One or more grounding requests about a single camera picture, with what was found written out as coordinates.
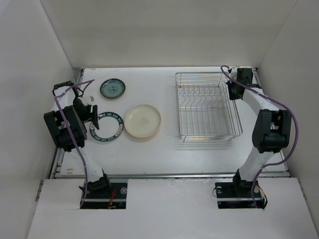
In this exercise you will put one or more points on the blue patterned small plate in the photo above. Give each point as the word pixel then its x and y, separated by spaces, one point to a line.
pixel 112 88

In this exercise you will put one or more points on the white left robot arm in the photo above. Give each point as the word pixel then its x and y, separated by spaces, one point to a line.
pixel 66 124

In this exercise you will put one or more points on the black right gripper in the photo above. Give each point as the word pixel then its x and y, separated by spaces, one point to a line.
pixel 232 96

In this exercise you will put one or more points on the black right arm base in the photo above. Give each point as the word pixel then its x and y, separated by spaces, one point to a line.
pixel 230 198

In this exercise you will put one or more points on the pink plastic plate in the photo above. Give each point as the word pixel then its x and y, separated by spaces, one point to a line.
pixel 146 133

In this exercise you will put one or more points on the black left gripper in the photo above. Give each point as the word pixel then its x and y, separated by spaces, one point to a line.
pixel 89 115

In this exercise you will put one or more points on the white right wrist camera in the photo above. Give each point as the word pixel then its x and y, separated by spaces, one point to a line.
pixel 233 72

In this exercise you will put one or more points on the white plate black rim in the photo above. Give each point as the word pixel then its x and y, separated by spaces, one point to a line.
pixel 104 140

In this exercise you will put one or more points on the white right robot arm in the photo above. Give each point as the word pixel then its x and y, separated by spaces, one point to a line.
pixel 271 132

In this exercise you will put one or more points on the cream plastic plate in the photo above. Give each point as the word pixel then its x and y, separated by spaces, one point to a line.
pixel 142 121

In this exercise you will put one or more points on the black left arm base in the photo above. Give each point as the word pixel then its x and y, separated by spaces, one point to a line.
pixel 113 199

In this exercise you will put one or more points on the white plate dark lettered rim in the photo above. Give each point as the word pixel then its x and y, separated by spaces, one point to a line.
pixel 110 124

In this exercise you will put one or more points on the wire dish rack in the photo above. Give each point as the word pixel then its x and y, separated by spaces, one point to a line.
pixel 204 109

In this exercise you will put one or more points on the yellow plastic plate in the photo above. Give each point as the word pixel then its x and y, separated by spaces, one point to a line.
pixel 144 139

